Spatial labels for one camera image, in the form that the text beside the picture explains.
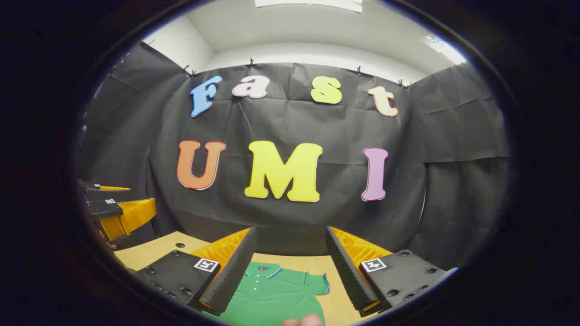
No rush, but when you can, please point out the black backdrop cloth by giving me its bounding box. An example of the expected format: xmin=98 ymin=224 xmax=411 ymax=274
xmin=79 ymin=43 xmax=510 ymax=272

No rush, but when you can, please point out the green T-shirt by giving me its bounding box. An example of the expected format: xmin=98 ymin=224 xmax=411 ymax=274
xmin=204 ymin=262 xmax=330 ymax=326

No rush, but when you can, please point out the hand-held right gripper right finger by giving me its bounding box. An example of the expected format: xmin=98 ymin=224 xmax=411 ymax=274
xmin=325 ymin=225 xmax=458 ymax=317

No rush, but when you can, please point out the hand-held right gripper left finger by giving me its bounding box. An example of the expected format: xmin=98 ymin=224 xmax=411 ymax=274
xmin=129 ymin=226 xmax=259 ymax=317

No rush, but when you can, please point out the ceiling light panel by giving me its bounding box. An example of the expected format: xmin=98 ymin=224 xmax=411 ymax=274
xmin=254 ymin=0 xmax=364 ymax=13

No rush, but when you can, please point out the row of black cloth clips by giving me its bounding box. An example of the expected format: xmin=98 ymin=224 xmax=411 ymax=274
xmin=140 ymin=40 xmax=456 ymax=89

